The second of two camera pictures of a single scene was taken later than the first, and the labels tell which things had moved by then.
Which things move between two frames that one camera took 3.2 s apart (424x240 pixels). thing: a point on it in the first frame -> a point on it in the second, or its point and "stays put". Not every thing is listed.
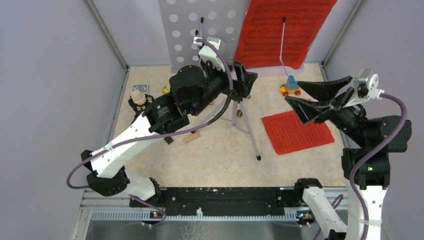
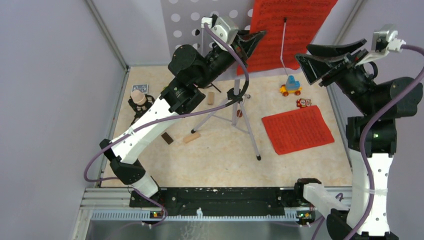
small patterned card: x=143 y=87 stays put
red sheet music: x=287 y=133 stays put
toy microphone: x=138 y=101 stays put
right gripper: x=321 y=91 -> x=313 y=66
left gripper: x=242 y=86 -> x=242 y=47
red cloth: x=281 y=32 stays put
